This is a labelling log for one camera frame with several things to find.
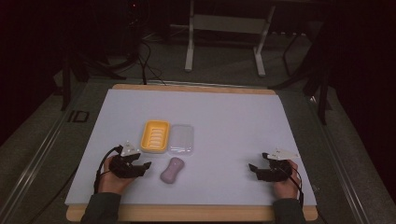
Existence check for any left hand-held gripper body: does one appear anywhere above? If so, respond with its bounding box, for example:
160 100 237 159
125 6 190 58
107 140 145 179

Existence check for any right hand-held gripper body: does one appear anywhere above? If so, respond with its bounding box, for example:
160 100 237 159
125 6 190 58
261 148 301 183

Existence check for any person's left hand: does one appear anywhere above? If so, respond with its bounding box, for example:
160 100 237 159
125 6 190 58
97 154 135 196

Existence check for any person's right hand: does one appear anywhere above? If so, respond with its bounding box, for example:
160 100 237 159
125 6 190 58
273 159 302 200

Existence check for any pink soap bar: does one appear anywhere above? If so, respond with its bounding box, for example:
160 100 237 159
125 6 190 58
159 156 186 185

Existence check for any yellow soap dish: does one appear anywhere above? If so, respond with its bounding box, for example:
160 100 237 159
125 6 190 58
139 119 171 154

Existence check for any clear plastic soap dish lid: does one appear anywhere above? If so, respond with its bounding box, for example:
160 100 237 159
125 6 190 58
167 123 195 157

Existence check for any white table mat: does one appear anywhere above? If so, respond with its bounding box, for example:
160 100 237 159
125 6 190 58
64 88 318 207

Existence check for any black tripod stand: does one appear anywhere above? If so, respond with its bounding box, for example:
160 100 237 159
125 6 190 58
54 46 129 112
269 18 334 126

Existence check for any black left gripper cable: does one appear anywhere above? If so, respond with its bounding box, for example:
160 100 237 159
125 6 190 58
93 145 124 194

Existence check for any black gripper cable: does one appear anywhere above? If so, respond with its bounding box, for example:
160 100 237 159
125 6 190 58
93 145 124 194
279 163 305 207

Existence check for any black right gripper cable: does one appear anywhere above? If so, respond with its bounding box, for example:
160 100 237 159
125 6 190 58
279 163 305 207

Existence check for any aluminium rail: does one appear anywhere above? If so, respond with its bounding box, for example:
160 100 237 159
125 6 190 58
306 92 375 224
0 81 90 224

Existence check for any black floor cable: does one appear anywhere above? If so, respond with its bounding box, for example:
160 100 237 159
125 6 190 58
125 31 167 87

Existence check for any white metal stand frame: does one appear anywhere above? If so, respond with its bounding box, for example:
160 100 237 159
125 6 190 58
184 0 277 77

